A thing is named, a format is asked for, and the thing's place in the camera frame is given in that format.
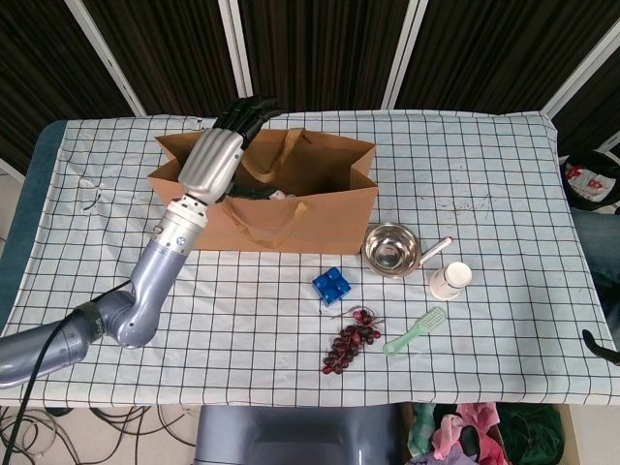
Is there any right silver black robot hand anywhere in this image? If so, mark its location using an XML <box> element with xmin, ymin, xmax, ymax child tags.
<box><xmin>580</xmin><ymin>328</ymin><xmax>620</xmax><ymax>365</ymax></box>

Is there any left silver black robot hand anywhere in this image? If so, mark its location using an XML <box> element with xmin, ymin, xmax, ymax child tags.
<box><xmin>176</xmin><ymin>95</ymin><xmax>285</xmax><ymax>203</ymax></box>

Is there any purple grape bunch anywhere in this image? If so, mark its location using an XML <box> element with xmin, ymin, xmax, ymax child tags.
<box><xmin>322</xmin><ymin>304</ymin><xmax>384</xmax><ymax>377</ymax></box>

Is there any brown paper bag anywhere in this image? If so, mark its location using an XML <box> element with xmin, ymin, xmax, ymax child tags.
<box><xmin>147</xmin><ymin>128</ymin><xmax>380</xmax><ymax>256</ymax></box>

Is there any cardboard box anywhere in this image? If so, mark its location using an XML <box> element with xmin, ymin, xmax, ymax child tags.
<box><xmin>399</xmin><ymin>401</ymin><xmax>582</xmax><ymax>465</ymax></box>

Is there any pile of colourful clothes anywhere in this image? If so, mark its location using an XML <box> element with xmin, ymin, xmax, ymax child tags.
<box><xmin>406</xmin><ymin>400</ymin><xmax>566</xmax><ymax>465</ymax></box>

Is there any dark room divider screen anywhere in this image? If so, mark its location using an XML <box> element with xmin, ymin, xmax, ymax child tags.
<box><xmin>0</xmin><ymin>0</ymin><xmax>620</xmax><ymax>173</ymax></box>

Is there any white paper cup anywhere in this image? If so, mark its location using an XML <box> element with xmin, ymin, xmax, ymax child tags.
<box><xmin>428</xmin><ymin>261</ymin><xmax>474</xmax><ymax>301</ymax></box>

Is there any blue toy brick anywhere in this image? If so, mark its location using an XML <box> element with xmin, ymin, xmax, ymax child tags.
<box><xmin>311</xmin><ymin>266</ymin><xmax>354</xmax><ymax>307</ymax></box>

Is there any green plastic brush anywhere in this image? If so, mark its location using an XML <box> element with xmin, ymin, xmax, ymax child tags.
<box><xmin>382</xmin><ymin>307</ymin><xmax>448</xmax><ymax>358</ymax></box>

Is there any white marker red cap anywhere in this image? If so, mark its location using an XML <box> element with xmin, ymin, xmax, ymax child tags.
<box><xmin>418</xmin><ymin>235</ymin><xmax>455</xmax><ymax>267</ymax></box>

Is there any checkered white tablecloth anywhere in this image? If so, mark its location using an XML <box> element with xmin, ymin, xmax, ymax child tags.
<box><xmin>0</xmin><ymin>109</ymin><xmax>620</xmax><ymax>406</ymax></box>

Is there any teal table pad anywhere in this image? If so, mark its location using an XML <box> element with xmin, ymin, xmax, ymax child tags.
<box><xmin>0</xmin><ymin>118</ymin><xmax>67</xmax><ymax>330</ymax></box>

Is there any steel bowl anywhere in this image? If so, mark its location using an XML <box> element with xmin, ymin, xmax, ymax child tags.
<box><xmin>362</xmin><ymin>222</ymin><xmax>423</xmax><ymax>280</ymax></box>

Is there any grey-blue robot torso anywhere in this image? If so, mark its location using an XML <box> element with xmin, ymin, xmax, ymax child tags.
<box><xmin>193</xmin><ymin>404</ymin><xmax>406</xmax><ymax>465</ymax></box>

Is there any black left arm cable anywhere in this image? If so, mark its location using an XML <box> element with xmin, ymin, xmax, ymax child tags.
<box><xmin>8</xmin><ymin>278</ymin><xmax>135</xmax><ymax>465</ymax></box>

